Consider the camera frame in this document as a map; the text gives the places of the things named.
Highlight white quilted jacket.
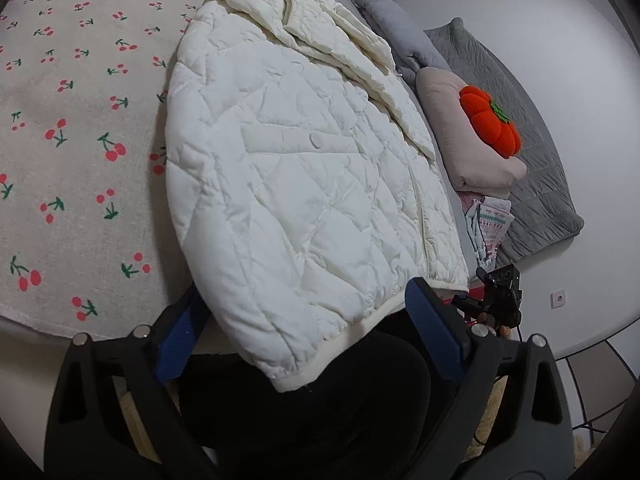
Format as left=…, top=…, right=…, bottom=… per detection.
left=162, top=0, right=472, bottom=394

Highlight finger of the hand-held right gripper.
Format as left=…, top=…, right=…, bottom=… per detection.
left=451, top=294, right=483, bottom=315

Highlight grey quilted bed cover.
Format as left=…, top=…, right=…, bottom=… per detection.
left=423, top=17, right=585, bottom=262

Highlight cherry print blanket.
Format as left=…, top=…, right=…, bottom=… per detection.
left=0, top=0, right=227, bottom=342

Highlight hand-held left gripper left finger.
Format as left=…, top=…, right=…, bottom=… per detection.
left=44, top=282, right=212, bottom=480

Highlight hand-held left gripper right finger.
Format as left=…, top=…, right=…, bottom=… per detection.
left=404, top=276, right=574, bottom=480

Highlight patterned pink folded clothes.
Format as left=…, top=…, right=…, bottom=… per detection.
left=460, top=195, right=516, bottom=269

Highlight grey pillow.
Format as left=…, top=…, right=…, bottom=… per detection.
left=355, top=0, right=454, bottom=87

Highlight beige folded pillow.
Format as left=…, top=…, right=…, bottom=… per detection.
left=415, top=66, right=529, bottom=200

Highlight person's black pants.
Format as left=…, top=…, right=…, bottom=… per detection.
left=179, top=309, right=477, bottom=480

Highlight orange pumpkin cushion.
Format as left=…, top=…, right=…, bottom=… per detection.
left=458, top=85, right=521, bottom=160

